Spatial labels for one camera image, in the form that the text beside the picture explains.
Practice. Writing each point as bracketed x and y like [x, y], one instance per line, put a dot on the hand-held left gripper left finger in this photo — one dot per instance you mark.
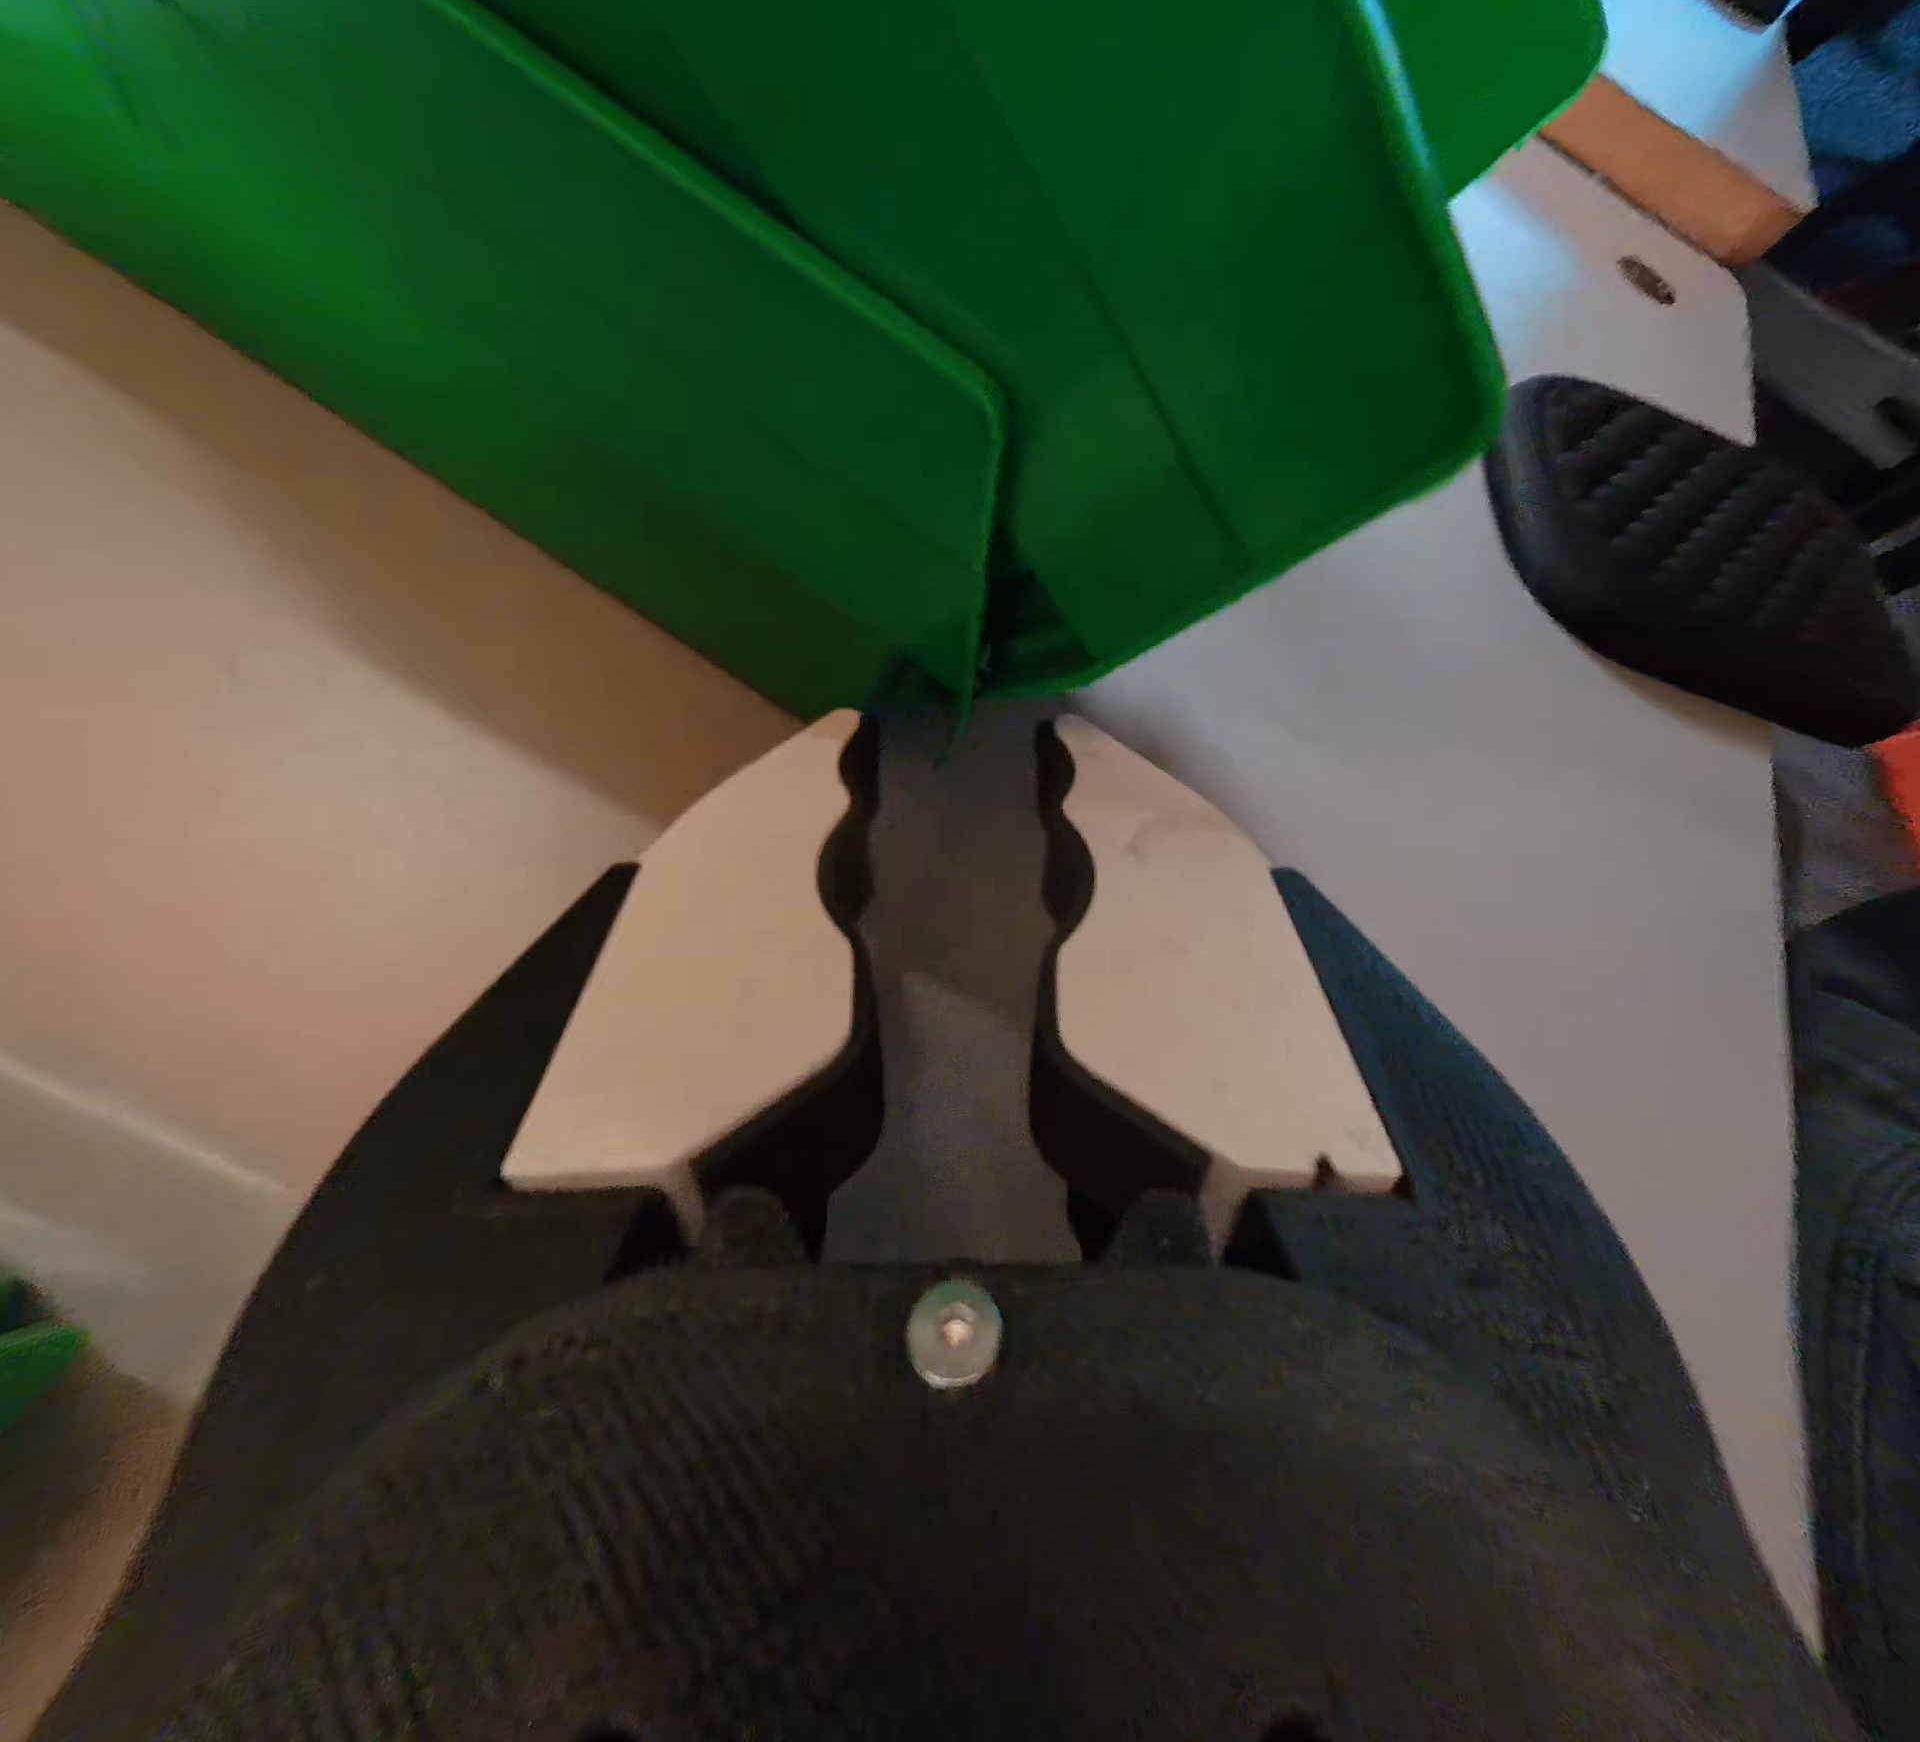
[704, 992]

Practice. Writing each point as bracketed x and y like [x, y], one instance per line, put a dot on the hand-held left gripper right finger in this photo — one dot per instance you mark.
[1215, 1007]

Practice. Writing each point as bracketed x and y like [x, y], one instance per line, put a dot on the white desk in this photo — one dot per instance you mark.
[300, 723]

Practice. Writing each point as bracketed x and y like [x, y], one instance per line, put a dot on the wooden plank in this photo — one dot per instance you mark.
[1679, 175]

